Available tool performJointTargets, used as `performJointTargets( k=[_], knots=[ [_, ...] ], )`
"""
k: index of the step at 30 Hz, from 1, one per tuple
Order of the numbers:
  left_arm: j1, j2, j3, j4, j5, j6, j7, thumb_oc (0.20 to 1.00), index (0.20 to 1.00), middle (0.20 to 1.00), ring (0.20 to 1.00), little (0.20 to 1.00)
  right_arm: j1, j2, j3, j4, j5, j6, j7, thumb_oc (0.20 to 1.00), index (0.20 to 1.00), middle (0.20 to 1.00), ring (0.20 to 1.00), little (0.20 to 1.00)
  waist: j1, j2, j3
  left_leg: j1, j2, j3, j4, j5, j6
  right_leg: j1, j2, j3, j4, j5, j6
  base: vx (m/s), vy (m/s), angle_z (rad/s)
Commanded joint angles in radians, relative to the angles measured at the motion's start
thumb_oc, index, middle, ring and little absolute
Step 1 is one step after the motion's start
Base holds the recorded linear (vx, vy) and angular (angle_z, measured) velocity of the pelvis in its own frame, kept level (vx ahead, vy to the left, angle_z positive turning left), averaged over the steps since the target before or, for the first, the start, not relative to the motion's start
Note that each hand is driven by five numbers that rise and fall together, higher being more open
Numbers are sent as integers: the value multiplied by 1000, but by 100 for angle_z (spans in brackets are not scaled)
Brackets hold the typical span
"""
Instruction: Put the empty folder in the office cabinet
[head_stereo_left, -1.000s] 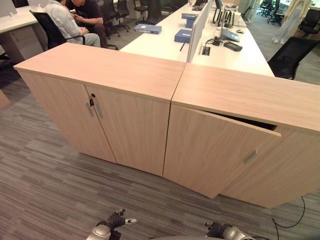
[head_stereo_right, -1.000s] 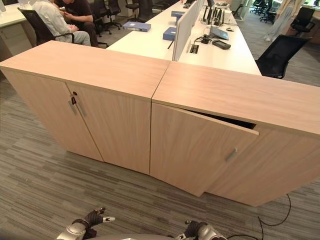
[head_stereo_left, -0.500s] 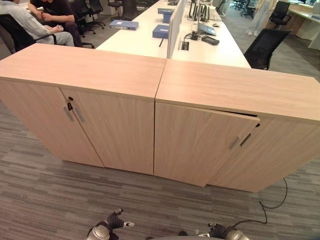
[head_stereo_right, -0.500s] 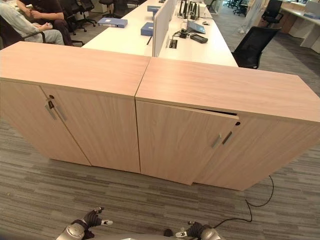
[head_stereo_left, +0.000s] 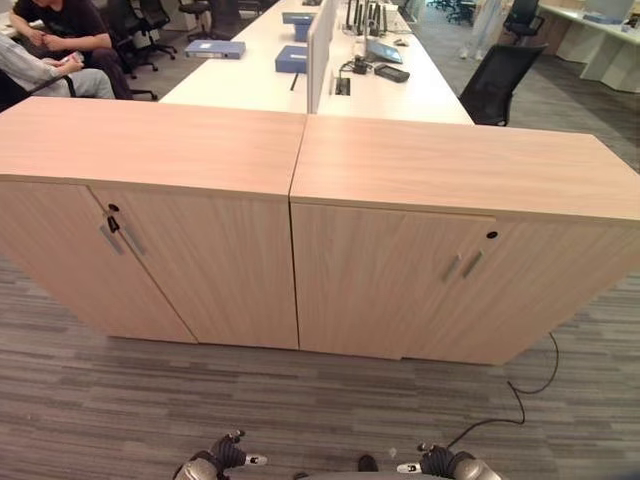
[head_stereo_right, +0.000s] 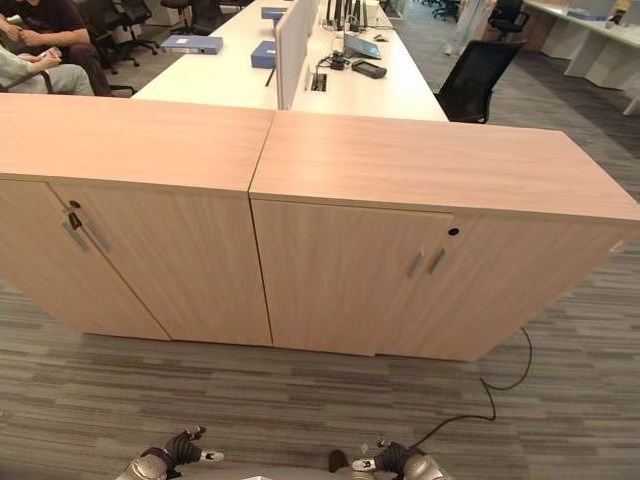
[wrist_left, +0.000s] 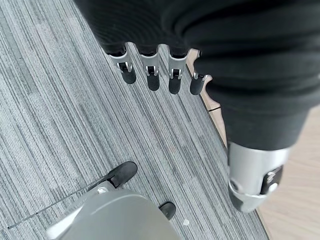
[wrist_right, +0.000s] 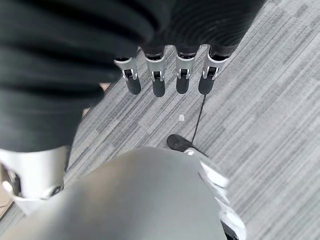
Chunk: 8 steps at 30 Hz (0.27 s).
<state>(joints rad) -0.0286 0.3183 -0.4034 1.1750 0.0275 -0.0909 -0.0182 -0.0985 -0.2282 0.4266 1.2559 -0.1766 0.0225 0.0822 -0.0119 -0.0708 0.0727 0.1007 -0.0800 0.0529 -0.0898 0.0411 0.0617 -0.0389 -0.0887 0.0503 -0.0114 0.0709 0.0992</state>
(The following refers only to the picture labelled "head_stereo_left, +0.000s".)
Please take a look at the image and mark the light wood cabinet door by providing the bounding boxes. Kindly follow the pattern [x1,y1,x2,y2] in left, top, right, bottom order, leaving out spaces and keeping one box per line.
[0,181,199,345]
[89,186,300,351]
[290,201,498,361]
[402,217,640,367]

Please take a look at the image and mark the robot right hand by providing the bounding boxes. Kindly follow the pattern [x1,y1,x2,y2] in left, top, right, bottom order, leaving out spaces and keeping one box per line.
[396,441,456,477]

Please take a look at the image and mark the light wood office cabinet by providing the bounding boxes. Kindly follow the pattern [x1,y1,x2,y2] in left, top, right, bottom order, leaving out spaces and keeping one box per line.
[288,113,640,367]
[0,96,307,351]

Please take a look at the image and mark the black desk phone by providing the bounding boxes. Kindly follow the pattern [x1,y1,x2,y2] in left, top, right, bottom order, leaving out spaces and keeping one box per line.
[373,62,412,84]

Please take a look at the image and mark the silver bar door handle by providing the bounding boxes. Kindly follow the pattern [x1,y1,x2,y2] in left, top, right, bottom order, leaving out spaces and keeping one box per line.
[461,249,485,280]
[441,254,463,284]
[99,224,124,257]
[122,226,148,257]

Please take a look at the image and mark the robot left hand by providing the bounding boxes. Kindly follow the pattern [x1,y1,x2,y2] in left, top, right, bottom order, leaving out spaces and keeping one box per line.
[208,428,269,475]

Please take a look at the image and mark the black upright file binders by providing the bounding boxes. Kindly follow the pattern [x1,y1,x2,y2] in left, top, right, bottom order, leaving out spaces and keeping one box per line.
[344,0,389,37]

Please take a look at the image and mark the long white office desk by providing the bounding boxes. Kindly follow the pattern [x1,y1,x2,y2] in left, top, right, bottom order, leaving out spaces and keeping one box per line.
[159,0,475,126]

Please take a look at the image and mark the black mesh office chair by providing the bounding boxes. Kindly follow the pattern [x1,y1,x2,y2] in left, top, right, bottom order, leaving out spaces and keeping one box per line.
[458,43,550,128]

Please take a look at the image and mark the person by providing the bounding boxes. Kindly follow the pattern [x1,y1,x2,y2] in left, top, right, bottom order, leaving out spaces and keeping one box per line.
[0,32,117,101]
[8,0,134,100]
[458,0,507,61]

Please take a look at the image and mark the black floor cable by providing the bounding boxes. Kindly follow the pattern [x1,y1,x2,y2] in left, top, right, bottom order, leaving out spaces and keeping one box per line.
[444,330,561,449]

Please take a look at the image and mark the white side table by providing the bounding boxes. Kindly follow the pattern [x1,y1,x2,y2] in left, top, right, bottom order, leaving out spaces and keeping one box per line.
[536,2,640,94]

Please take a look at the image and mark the white desk divider panel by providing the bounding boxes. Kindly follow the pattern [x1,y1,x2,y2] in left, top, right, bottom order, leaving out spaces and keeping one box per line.
[305,0,342,115]

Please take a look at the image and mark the blue box file folder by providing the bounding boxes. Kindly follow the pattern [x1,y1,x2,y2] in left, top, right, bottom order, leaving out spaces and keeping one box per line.
[184,38,247,60]
[274,44,308,74]
[281,11,316,43]

